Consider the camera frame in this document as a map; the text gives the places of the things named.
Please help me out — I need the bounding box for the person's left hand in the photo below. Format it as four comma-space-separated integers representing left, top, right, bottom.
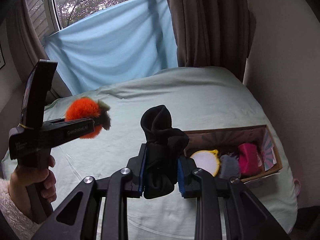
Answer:
9, 165, 57, 222

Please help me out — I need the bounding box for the black sock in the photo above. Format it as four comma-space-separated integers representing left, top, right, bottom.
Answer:
140, 105, 189, 199

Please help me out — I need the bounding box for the brown curtain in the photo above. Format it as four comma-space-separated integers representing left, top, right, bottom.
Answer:
167, 0, 256, 81

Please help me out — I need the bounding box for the grey fluffy plush item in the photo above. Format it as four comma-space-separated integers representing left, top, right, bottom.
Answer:
219, 154, 241, 179

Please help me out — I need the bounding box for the white fleece sleeve forearm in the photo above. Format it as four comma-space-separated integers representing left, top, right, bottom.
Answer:
0, 178, 41, 239

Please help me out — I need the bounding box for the orange plush fruit toy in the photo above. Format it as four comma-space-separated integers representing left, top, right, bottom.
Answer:
65, 97, 111, 139

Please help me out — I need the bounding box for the light blue hanging cloth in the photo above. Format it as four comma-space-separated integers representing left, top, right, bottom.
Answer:
44, 0, 178, 95

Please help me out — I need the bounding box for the pink cardboard box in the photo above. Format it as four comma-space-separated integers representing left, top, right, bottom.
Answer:
185, 125, 283, 183

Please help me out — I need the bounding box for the round white yellow-rimmed pad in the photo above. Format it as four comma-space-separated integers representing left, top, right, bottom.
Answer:
190, 150, 221, 177

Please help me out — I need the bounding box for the magenta leather pouch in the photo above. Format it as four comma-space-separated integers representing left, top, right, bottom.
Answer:
238, 143, 261, 177

